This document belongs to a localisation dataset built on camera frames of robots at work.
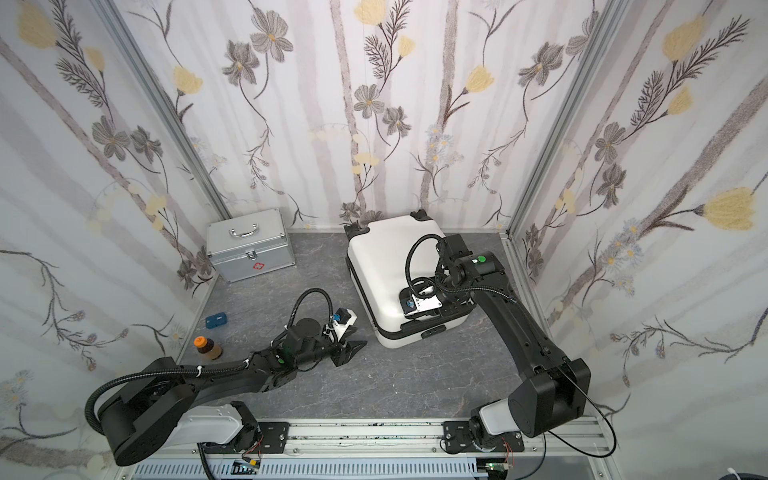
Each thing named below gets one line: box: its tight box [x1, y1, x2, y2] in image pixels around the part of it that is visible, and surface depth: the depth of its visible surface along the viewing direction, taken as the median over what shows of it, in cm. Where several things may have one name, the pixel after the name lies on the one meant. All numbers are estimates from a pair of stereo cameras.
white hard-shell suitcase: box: [344, 209, 476, 349], surface depth 78 cm
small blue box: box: [205, 312, 227, 329], surface depth 95 cm
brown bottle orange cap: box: [193, 336, 215, 354], surface depth 84 cm
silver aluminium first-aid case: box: [206, 208, 296, 284], surface depth 102 cm
